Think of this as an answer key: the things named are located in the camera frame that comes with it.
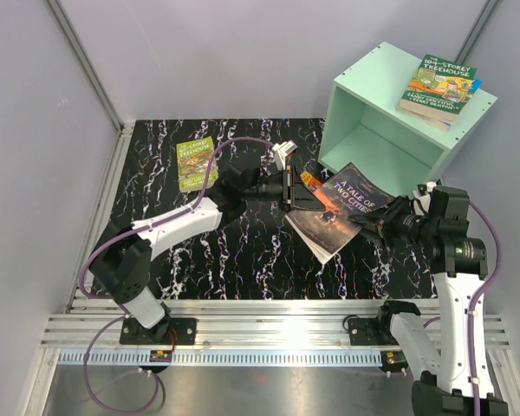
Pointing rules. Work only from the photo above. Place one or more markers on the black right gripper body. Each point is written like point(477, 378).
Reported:
point(407, 225)

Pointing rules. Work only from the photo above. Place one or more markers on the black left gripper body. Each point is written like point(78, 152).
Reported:
point(268, 189)

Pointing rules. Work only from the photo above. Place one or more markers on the orange 130-storey treehouse book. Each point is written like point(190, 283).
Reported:
point(310, 180)

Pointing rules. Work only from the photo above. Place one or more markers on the dark tale of two cities book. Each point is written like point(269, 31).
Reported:
point(347, 193)

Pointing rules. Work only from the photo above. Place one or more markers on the lime green 65-storey treehouse book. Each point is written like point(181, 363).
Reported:
point(193, 158)

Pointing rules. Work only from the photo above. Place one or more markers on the green 104-storey treehouse book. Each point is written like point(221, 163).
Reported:
point(438, 91)

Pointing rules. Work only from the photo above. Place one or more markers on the blue 26-storey treehouse book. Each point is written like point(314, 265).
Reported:
point(476, 84)

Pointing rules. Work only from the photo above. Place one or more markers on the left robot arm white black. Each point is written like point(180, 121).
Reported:
point(122, 259)

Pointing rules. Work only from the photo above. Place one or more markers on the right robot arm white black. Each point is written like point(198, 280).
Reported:
point(453, 378)

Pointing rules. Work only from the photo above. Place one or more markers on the black marble pattern mat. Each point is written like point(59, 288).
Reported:
point(259, 256)

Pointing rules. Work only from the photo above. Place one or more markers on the mint green open cabinet box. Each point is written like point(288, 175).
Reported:
point(394, 150)

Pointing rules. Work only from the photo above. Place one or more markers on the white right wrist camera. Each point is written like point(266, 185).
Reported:
point(422, 195)

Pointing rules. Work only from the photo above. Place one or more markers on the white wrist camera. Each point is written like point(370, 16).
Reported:
point(281, 152)
point(422, 195)

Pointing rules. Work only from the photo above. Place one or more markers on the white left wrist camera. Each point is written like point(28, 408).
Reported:
point(281, 152)

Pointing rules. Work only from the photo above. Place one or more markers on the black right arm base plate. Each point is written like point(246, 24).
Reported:
point(367, 331)

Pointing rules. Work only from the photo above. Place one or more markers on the left aluminium corner post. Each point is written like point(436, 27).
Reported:
point(68, 30)

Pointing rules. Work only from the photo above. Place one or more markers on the aluminium corner post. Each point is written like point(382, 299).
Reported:
point(68, 30)
point(477, 30)

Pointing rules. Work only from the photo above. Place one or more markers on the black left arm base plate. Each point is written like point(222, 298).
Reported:
point(182, 331)

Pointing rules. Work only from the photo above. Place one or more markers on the slotted white cable duct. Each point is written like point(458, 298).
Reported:
point(222, 358)

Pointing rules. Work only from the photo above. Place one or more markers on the aluminium rail frame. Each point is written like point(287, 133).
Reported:
point(93, 320)

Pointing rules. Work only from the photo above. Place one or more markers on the right aluminium corner post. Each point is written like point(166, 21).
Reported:
point(477, 30)

